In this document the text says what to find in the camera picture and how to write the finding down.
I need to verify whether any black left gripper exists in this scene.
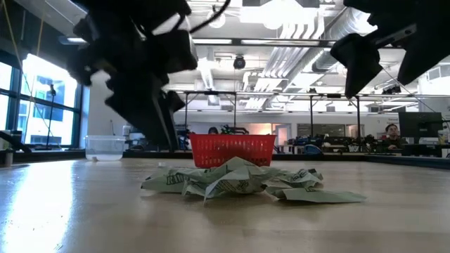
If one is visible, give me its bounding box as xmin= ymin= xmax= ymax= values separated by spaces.
xmin=66 ymin=17 xmax=186 ymax=152

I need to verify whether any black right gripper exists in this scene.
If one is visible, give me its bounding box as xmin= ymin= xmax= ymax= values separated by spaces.
xmin=330 ymin=15 xmax=450 ymax=100

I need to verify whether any pale green printed paper packet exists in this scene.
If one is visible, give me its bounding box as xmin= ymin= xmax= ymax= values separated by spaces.
xmin=210 ymin=156 xmax=268 ymax=176
xmin=141 ymin=167 xmax=208 ymax=193
xmin=269 ymin=168 xmax=324 ymax=190
xmin=202 ymin=168 xmax=267 ymax=203
xmin=265 ymin=186 xmax=367 ymax=205

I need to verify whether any red plastic basket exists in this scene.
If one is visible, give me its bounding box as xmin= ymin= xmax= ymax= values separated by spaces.
xmin=188 ymin=134 xmax=277 ymax=169

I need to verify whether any clear plastic container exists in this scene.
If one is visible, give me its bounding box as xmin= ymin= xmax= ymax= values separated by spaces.
xmin=84 ymin=135 xmax=127 ymax=162

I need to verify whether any black computer monitor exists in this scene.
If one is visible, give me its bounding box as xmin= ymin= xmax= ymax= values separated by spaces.
xmin=398 ymin=112 xmax=444 ymax=140

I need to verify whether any black background desk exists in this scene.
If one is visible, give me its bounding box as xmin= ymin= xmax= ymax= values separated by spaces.
xmin=402 ymin=143 xmax=450 ymax=158

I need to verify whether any black tripod stand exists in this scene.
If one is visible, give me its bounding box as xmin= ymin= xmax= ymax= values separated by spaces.
xmin=45 ymin=83 xmax=59 ymax=148

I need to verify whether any large window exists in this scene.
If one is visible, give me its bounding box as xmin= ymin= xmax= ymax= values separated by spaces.
xmin=0 ymin=52 xmax=85 ymax=149

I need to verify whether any blue bag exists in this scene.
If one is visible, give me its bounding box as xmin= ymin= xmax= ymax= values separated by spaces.
xmin=302 ymin=143 xmax=323 ymax=156

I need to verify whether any small grey cylinder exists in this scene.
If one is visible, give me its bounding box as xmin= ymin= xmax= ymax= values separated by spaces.
xmin=3 ymin=148 xmax=15 ymax=167

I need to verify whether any black background rig frame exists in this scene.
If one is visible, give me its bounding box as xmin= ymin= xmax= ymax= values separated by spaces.
xmin=308 ymin=93 xmax=362 ymax=138
xmin=182 ymin=90 xmax=238 ymax=136

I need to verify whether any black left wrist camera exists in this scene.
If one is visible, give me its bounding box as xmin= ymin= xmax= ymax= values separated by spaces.
xmin=153 ymin=30 xmax=200 ymax=77

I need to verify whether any black frame bar with lights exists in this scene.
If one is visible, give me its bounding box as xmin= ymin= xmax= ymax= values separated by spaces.
xmin=58 ymin=34 xmax=401 ymax=49

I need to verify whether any white cable coil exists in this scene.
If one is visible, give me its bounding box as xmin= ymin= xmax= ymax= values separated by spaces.
xmin=206 ymin=5 xmax=227 ymax=30

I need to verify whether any black left wrist camera cable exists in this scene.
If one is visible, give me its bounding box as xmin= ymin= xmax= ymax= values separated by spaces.
xmin=189 ymin=0 xmax=233 ymax=34

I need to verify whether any yellow cable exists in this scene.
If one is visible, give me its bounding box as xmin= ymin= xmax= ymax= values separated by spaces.
xmin=1 ymin=0 xmax=53 ymax=141

